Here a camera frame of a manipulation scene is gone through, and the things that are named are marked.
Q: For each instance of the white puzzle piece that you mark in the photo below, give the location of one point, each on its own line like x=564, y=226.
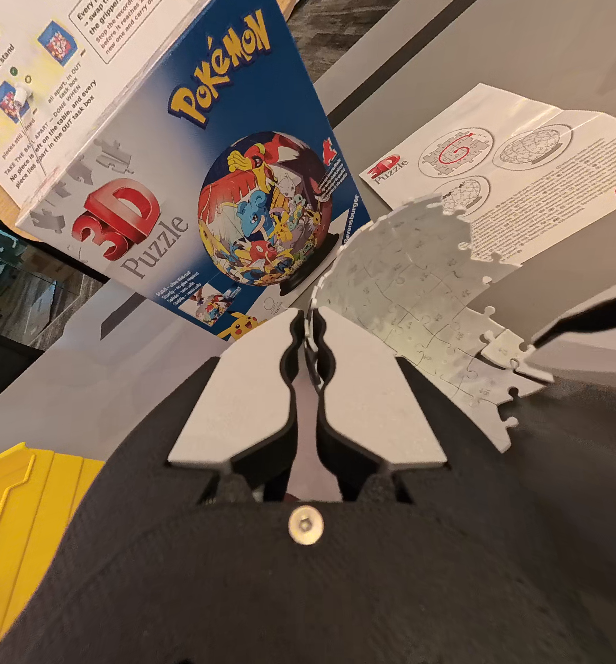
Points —
x=500, y=350

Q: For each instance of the white plastic clip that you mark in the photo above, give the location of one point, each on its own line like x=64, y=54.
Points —
x=22, y=94

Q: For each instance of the yellow plastic bin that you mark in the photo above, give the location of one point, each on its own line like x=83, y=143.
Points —
x=17, y=518

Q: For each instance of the white instruction card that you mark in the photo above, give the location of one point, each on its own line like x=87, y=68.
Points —
x=43, y=145

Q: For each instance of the partly built puzzle ball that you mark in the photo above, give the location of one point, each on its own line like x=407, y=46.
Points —
x=417, y=290

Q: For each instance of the white instruction leaflet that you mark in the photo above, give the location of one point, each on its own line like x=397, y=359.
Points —
x=547, y=181

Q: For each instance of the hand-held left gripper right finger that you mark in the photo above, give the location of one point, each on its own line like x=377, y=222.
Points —
x=380, y=404

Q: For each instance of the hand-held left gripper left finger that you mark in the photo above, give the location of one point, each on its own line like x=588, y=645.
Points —
x=235, y=404

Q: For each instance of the blue puzzle box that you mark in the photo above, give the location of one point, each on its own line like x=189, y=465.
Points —
x=209, y=207

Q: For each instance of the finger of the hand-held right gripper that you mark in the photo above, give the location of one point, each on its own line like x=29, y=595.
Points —
x=598, y=358

